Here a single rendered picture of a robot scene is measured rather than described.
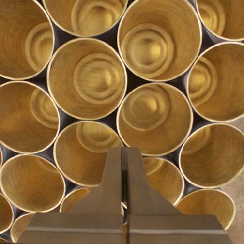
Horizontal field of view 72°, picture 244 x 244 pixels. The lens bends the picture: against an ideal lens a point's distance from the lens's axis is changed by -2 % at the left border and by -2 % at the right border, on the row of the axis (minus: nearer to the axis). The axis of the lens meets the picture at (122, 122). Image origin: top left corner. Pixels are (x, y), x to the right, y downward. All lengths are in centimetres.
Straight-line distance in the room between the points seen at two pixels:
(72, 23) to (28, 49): 6
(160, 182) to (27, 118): 19
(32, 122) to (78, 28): 13
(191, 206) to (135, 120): 14
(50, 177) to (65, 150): 8
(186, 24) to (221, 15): 8
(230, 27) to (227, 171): 16
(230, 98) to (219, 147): 6
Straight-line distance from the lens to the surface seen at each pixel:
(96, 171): 21
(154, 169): 26
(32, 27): 26
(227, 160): 23
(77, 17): 24
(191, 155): 26
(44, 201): 23
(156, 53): 23
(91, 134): 24
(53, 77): 17
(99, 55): 23
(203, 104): 25
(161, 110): 24
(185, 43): 20
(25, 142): 21
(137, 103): 23
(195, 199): 29
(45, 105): 25
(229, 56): 21
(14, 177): 24
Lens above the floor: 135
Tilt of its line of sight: 73 degrees down
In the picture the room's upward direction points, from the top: 179 degrees counter-clockwise
